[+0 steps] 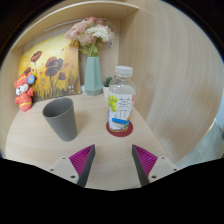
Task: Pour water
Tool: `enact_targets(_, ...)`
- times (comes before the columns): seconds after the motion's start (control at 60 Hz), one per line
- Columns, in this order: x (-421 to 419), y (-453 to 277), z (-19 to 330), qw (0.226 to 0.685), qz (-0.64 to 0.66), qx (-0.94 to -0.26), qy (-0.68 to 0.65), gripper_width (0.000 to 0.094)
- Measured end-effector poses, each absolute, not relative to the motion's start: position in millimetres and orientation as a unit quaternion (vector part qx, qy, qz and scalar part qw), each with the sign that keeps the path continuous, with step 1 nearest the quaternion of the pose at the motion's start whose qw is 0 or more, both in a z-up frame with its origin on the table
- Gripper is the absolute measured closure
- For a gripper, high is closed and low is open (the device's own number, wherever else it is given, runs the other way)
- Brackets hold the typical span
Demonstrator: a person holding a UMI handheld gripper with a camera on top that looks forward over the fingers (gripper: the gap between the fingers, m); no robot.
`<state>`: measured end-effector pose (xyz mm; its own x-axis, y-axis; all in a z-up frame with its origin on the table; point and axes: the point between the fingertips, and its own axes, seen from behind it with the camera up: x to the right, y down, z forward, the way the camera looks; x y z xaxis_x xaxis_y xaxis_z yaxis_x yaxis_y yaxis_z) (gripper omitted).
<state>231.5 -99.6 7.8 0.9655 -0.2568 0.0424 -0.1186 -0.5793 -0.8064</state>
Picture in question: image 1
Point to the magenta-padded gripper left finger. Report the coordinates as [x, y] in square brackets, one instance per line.
[66, 166]

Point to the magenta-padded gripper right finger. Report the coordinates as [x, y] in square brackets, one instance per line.
[160, 166]

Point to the clear plastic drink bottle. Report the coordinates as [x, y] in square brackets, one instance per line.
[120, 100]

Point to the grey mug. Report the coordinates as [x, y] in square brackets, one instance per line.
[61, 120]

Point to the flat round red coaster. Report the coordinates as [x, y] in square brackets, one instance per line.
[111, 132]

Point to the red plush toy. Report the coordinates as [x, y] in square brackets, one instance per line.
[24, 95]

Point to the teal ceramic vase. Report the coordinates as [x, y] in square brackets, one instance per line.
[93, 76]

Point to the yellow flower painting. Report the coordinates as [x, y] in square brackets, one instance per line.
[53, 66]

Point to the pink and white flower bouquet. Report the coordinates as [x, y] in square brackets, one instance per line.
[90, 33]

